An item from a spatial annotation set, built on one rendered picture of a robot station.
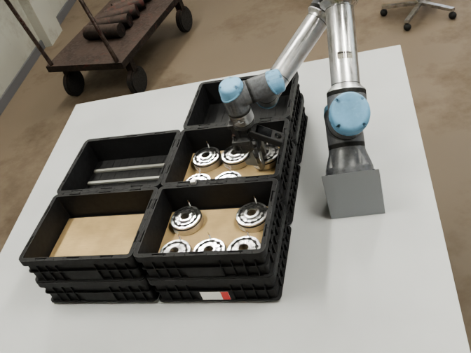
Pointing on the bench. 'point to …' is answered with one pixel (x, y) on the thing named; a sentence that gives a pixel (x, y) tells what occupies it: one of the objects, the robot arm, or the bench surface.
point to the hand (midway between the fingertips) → (264, 161)
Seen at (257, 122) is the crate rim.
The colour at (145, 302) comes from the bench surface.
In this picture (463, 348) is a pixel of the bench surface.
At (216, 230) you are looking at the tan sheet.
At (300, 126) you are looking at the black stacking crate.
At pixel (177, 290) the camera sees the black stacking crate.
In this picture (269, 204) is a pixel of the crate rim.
